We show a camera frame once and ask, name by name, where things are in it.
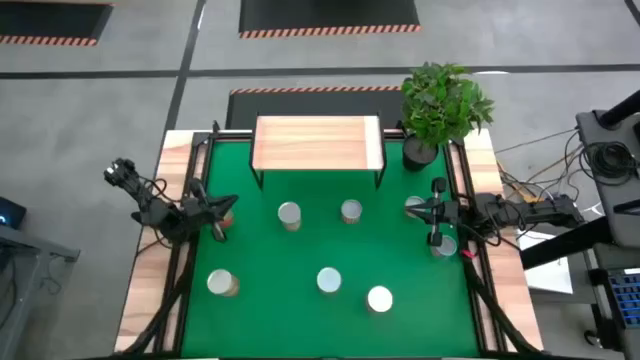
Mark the white paper sheet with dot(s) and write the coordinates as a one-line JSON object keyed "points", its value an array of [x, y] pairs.
{"points": [[550, 275]]}

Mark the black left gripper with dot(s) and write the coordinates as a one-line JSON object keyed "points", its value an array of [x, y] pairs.
{"points": [[200, 215]]}

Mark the black monitor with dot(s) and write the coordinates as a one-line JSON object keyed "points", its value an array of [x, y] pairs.
{"points": [[12, 212]]}

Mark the small yellow box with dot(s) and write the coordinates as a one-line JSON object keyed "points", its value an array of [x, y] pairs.
{"points": [[414, 201]]}

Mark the grey lid tin can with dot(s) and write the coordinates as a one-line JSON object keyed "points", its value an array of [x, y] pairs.
{"points": [[329, 280]]}

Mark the tan label tin can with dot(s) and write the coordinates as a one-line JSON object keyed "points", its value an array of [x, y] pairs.
{"points": [[220, 281]]}

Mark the teal rimmed tin can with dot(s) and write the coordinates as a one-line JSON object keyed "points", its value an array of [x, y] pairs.
{"points": [[446, 247]]}

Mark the black metal table frame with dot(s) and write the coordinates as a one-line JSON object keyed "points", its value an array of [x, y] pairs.
{"points": [[183, 300]]}

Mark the grey equipment cart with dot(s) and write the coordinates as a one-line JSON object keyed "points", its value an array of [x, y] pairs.
{"points": [[625, 230]]}

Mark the black stand beam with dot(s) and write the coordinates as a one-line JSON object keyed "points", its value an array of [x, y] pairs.
{"points": [[565, 245]]}

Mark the grey desk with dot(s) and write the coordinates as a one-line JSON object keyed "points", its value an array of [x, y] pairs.
{"points": [[30, 242]]}

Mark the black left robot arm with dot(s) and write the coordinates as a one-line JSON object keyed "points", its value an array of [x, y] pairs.
{"points": [[150, 210]]}

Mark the black plant pot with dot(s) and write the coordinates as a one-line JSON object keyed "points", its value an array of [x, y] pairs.
{"points": [[417, 157]]}

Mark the white lid tin can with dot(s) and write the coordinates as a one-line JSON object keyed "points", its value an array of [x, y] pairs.
{"points": [[380, 299]]}

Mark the yellow black beans can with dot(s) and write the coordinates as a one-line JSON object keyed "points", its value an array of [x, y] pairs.
{"points": [[351, 210]]}

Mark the black floor mat striped edge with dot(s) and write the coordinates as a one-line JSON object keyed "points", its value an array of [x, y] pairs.
{"points": [[50, 20], [325, 12], [310, 105]]}

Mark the pears can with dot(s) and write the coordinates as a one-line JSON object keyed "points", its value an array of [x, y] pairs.
{"points": [[289, 214]]}

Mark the keyboard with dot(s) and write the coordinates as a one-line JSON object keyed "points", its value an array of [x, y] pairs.
{"points": [[627, 300]]}

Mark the black metal shelf table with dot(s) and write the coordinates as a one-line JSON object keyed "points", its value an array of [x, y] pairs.
{"points": [[315, 145]]}

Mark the black stand pole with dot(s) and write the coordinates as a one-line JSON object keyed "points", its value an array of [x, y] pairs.
{"points": [[622, 107]]}

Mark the green leafy plant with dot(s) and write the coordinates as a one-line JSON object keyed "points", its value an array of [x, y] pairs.
{"points": [[440, 105]]}

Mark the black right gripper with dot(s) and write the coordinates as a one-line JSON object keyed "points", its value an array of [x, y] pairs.
{"points": [[450, 212]]}

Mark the green table mat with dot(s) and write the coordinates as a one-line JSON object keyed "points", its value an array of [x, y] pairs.
{"points": [[300, 325]]}

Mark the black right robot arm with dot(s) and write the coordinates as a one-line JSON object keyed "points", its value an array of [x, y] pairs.
{"points": [[525, 210]]}

